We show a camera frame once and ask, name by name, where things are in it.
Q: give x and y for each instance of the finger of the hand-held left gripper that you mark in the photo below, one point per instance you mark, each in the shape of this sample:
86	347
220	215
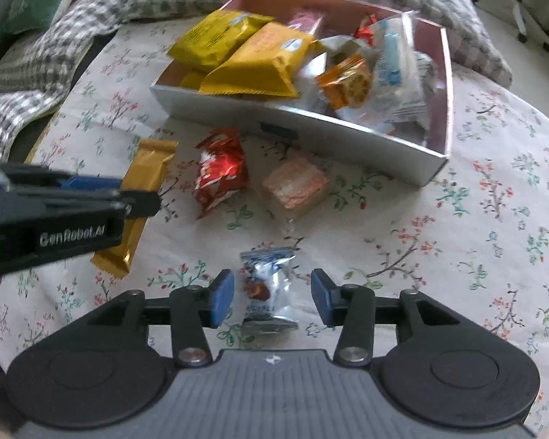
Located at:
142	203
91	183

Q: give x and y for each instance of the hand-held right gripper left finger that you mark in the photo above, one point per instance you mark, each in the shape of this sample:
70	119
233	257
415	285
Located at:
222	297

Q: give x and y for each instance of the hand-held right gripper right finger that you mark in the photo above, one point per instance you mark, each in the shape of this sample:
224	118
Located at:
322	297

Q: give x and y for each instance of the gold snack bar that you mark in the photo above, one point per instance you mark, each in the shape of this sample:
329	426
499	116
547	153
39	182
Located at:
148	164

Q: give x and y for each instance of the pink snack packet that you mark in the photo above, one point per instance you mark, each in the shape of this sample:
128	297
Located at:
304	20

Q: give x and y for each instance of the large red snack packet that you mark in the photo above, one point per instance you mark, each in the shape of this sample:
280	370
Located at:
222	173

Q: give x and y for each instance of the clear pink wafer packet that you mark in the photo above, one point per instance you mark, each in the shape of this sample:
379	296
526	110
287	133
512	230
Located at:
295	183

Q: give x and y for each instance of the mustard yellow snack packet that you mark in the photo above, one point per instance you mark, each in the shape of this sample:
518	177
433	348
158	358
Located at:
210	39

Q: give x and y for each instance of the orange yellow snack packet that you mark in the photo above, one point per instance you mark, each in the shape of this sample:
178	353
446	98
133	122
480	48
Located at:
260	64

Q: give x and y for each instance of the floral tablecloth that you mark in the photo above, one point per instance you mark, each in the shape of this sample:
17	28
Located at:
485	192

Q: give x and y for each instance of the orange white snack packet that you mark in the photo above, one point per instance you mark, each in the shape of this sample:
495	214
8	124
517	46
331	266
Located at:
347	82

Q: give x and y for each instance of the small red snack packet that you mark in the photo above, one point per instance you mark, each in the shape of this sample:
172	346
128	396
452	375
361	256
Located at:
363	32

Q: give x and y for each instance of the white office chair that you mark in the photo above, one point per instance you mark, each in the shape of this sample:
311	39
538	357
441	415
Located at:
519	4

